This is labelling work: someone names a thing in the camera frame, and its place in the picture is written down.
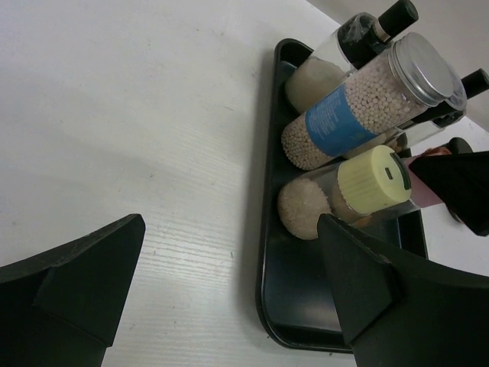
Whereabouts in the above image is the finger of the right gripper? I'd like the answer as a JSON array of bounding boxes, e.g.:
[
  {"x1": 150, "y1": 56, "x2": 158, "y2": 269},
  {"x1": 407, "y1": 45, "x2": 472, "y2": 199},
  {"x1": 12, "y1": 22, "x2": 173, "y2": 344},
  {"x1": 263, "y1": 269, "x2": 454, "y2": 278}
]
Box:
[{"x1": 410, "y1": 151, "x2": 488, "y2": 237}]

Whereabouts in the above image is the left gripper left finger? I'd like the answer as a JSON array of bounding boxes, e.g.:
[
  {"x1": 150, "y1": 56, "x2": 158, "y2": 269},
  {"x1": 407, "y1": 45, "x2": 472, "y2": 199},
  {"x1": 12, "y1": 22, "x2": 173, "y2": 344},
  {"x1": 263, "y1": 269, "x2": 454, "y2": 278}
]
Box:
[{"x1": 1, "y1": 214, "x2": 145, "y2": 366}]

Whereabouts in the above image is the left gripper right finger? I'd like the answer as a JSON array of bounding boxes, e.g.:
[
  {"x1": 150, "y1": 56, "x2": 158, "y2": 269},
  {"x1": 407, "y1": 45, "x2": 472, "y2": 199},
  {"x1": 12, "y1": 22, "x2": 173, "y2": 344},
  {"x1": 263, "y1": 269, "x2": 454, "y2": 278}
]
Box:
[{"x1": 317, "y1": 215, "x2": 488, "y2": 366}]

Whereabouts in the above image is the grey grinder cap salt jar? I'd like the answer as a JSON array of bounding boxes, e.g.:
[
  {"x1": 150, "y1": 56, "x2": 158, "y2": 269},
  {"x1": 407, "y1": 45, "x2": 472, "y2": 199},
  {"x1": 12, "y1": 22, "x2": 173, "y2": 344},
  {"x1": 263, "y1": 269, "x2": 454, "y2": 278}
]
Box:
[{"x1": 343, "y1": 70, "x2": 469, "y2": 160}]

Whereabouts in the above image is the yellow cap spice jar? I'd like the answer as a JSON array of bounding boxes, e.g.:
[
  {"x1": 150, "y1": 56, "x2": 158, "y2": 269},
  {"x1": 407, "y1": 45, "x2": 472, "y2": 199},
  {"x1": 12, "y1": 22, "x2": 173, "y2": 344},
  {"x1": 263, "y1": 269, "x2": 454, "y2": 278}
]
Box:
[{"x1": 277, "y1": 145, "x2": 412, "y2": 240}]

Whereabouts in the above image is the black cap brown spice bottle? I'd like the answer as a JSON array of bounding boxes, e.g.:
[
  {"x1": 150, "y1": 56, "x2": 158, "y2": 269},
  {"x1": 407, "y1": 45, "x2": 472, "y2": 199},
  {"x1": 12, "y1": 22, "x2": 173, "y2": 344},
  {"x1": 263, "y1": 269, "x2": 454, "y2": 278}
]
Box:
[{"x1": 387, "y1": 69, "x2": 488, "y2": 152}]

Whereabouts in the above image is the silver cap blue label jar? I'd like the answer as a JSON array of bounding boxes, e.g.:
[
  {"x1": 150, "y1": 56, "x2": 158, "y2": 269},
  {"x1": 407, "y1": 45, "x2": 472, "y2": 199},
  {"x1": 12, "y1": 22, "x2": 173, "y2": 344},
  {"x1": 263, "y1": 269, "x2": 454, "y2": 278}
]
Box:
[{"x1": 281, "y1": 32, "x2": 463, "y2": 171}]

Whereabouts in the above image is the black cap white powder bottle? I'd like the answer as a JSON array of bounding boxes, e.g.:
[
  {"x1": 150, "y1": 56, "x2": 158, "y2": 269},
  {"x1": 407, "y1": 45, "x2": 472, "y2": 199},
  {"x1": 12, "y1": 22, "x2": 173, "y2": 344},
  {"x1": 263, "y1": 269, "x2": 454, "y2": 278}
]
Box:
[{"x1": 284, "y1": 1, "x2": 419, "y2": 114}]

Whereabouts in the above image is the small black cap spice jar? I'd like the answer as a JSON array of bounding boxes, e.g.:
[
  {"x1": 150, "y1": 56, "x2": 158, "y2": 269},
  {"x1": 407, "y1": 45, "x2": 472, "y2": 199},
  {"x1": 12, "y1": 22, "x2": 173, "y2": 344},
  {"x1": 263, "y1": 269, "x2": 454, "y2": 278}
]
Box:
[{"x1": 447, "y1": 137, "x2": 473, "y2": 154}]

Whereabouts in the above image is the pink cap spice jar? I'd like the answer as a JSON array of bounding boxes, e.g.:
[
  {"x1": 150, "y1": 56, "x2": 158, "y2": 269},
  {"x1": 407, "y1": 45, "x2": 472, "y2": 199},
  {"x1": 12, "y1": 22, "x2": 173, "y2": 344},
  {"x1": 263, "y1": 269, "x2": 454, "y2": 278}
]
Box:
[{"x1": 353, "y1": 146, "x2": 451, "y2": 229}]

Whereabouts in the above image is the black rectangular tray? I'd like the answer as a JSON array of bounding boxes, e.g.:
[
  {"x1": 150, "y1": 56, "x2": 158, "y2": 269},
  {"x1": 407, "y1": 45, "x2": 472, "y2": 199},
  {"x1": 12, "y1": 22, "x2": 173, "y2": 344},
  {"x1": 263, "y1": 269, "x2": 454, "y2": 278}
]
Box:
[{"x1": 254, "y1": 37, "x2": 429, "y2": 352}]

